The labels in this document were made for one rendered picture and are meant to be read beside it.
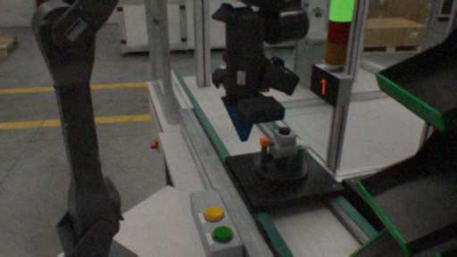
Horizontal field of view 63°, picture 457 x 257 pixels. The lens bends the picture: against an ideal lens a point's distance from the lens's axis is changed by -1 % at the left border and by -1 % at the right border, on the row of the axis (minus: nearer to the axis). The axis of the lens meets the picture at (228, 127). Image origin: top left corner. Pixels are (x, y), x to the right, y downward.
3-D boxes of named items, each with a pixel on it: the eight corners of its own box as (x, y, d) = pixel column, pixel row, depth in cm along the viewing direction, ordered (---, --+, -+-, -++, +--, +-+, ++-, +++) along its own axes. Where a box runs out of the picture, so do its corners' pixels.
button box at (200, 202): (211, 272, 78) (211, 250, 76) (190, 211, 96) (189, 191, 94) (243, 265, 80) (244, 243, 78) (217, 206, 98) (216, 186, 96)
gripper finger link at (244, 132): (232, 113, 57) (270, 108, 58) (226, 104, 60) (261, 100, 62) (233, 153, 60) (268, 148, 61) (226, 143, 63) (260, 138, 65)
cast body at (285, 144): (274, 159, 96) (276, 134, 93) (268, 151, 99) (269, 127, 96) (304, 154, 98) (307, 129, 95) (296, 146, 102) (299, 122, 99)
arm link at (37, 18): (35, 8, 37) (99, 4, 40) (26, 1, 43) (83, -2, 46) (81, 255, 51) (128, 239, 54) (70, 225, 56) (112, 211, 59)
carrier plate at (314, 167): (254, 213, 88) (254, 205, 87) (225, 162, 109) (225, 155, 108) (344, 194, 94) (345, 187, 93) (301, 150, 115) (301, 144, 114)
